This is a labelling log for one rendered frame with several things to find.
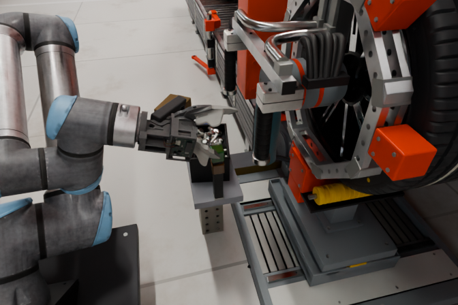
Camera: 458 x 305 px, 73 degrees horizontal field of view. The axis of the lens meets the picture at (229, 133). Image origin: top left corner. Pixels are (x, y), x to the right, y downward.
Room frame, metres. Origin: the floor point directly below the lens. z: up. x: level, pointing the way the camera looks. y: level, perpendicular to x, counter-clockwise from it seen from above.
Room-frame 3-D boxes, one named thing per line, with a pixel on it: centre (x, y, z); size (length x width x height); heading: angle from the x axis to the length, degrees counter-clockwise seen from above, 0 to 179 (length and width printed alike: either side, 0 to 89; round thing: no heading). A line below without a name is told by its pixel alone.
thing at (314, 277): (0.87, -0.43, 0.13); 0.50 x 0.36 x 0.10; 13
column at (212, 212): (0.94, 0.09, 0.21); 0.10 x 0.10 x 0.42; 13
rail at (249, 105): (2.56, 0.11, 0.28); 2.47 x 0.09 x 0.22; 13
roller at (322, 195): (0.69, -0.39, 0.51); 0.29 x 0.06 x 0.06; 103
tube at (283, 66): (0.67, -0.17, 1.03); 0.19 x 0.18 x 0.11; 103
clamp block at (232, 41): (0.91, -0.03, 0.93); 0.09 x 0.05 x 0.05; 103
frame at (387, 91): (0.79, -0.27, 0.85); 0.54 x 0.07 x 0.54; 13
